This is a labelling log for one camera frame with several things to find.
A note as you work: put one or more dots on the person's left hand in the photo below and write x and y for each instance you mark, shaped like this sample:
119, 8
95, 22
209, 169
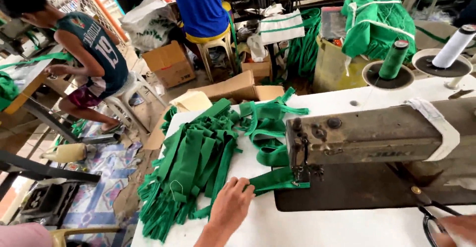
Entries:
230, 202

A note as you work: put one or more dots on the person's right hand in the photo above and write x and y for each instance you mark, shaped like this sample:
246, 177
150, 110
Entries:
459, 230

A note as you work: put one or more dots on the person's right fingers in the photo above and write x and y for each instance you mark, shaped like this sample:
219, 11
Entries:
446, 229

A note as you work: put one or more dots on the person's left fingers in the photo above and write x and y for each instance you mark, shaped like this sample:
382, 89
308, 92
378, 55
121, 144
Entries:
241, 185

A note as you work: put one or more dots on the beige paper sheet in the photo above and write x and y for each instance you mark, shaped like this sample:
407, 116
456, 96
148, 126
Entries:
191, 102

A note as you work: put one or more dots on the flattened cardboard box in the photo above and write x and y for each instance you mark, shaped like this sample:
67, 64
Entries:
238, 87

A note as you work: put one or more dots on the white cloth band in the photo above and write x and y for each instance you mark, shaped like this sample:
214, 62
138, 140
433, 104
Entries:
440, 128

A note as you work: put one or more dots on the grey industrial sewing machine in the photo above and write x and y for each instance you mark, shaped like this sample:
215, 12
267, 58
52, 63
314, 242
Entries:
372, 139

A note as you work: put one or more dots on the small cardboard box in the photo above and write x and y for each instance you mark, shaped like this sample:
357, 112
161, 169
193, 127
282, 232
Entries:
256, 67

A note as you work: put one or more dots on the white plastic stool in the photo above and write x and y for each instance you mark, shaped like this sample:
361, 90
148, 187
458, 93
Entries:
217, 50

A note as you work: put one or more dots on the patterned floor mat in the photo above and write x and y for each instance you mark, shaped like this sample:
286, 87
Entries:
100, 187

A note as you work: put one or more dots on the open cardboard box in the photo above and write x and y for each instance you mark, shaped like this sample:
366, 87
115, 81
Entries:
169, 64

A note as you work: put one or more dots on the white plastic chair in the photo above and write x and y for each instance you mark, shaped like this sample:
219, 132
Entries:
130, 94

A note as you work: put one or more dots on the yellow plastic drum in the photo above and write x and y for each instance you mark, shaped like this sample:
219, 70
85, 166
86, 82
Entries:
334, 70

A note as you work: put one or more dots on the round thread stand disc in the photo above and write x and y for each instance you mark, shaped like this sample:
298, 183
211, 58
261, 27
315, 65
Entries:
442, 67
388, 79

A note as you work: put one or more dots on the white bag with green stripes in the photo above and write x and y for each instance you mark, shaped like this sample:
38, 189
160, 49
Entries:
280, 25

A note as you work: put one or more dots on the beige plastic chair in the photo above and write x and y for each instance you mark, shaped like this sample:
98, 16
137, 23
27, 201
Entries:
78, 234

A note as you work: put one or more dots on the green thread spool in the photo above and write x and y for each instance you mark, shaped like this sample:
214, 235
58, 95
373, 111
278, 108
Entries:
393, 59

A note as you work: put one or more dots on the cream plastic bottle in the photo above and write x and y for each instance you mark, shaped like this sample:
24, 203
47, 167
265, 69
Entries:
65, 152

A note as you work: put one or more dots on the white thread spool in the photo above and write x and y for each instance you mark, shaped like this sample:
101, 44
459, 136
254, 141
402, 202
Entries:
453, 46

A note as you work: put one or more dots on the white plastic sack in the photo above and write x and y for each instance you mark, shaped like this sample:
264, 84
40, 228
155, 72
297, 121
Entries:
148, 23

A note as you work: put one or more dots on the black sewing machine pedal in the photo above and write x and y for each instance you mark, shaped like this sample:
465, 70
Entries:
44, 202

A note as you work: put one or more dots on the bundle of green fabric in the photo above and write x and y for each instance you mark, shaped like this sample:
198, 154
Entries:
377, 25

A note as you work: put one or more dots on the pink cloth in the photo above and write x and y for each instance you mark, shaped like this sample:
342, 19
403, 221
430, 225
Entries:
22, 236

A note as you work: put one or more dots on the sewing table with yellow edge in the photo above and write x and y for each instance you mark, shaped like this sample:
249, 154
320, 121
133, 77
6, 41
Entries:
33, 87

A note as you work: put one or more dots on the green fabric heap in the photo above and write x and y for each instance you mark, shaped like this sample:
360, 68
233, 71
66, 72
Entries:
7, 89

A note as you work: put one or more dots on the black metal table frame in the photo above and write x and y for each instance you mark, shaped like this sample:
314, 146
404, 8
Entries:
37, 169

